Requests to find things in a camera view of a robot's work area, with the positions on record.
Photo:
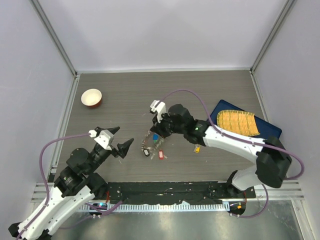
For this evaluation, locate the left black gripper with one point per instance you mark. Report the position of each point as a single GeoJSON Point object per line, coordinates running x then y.
{"type": "Point", "coordinates": [123, 148]}

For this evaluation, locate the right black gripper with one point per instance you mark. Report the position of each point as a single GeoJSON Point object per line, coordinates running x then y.
{"type": "Point", "coordinates": [158, 127]}

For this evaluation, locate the blue key tag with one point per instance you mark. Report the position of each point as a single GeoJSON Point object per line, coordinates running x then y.
{"type": "Point", "coordinates": [155, 137]}

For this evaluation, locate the red key tag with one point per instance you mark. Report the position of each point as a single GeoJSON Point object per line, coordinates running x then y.
{"type": "Point", "coordinates": [161, 155]}

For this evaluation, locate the black key fob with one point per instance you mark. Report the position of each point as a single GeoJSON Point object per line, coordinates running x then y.
{"type": "Point", "coordinates": [146, 152]}

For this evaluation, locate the yellow key tag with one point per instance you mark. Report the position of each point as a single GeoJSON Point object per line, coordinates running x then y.
{"type": "Point", "coordinates": [197, 149]}

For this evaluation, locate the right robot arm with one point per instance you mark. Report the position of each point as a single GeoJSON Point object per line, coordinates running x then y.
{"type": "Point", "coordinates": [270, 161]}

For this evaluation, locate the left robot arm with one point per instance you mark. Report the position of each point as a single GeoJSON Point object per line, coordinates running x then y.
{"type": "Point", "coordinates": [77, 184]}

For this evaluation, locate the red white bowl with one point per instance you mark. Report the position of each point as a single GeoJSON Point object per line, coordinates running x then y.
{"type": "Point", "coordinates": [91, 98]}

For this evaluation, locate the black mounting plate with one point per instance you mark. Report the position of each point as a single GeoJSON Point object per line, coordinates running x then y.
{"type": "Point", "coordinates": [169, 193]}

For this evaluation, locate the yellow bamboo basket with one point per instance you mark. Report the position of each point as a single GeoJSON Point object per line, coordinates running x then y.
{"type": "Point", "coordinates": [239, 122]}

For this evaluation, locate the blue metal tray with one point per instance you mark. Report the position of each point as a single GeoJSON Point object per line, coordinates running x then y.
{"type": "Point", "coordinates": [264, 128]}

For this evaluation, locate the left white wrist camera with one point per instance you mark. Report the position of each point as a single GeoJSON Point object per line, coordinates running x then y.
{"type": "Point", "coordinates": [104, 138]}

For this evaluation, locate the white slotted cable duct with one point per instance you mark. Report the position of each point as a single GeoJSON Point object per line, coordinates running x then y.
{"type": "Point", "coordinates": [183, 207]}

